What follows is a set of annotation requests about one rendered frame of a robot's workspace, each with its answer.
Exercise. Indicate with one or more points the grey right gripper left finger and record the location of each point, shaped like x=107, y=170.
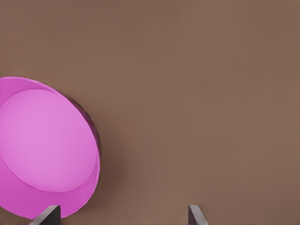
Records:
x=49, y=216

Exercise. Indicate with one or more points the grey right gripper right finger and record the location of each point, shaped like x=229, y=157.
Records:
x=196, y=216

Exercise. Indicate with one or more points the pink plate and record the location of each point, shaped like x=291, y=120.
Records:
x=44, y=140

